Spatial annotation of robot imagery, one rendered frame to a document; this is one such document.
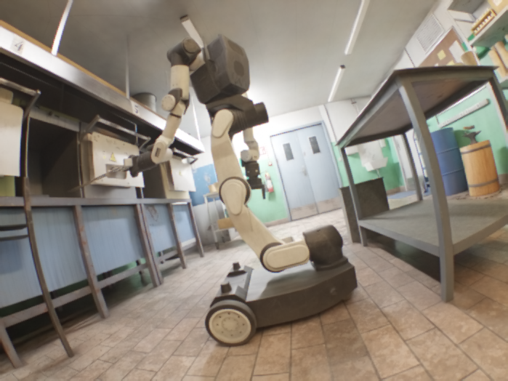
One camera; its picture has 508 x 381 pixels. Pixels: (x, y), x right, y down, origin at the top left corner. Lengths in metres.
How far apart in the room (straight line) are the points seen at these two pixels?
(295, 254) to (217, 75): 0.90
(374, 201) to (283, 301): 1.40
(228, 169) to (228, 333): 0.71
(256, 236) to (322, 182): 4.33
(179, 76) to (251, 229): 0.78
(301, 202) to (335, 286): 4.32
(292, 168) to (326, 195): 1.00
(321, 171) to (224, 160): 4.36
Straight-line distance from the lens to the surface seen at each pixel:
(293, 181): 5.23
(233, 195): 0.98
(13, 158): 1.41
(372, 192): 2.08
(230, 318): 0.93
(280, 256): 1.00
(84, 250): 1.70
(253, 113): 1.11
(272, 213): 5.21
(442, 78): 1.01
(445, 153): 3.39
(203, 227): 4.56
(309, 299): 0.95
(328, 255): 1.06
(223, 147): 1.05
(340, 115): 5.69
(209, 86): 1.15
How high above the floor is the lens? 0.53
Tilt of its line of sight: 4 degrees up
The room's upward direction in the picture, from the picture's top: 14 degrees counter-clockwise
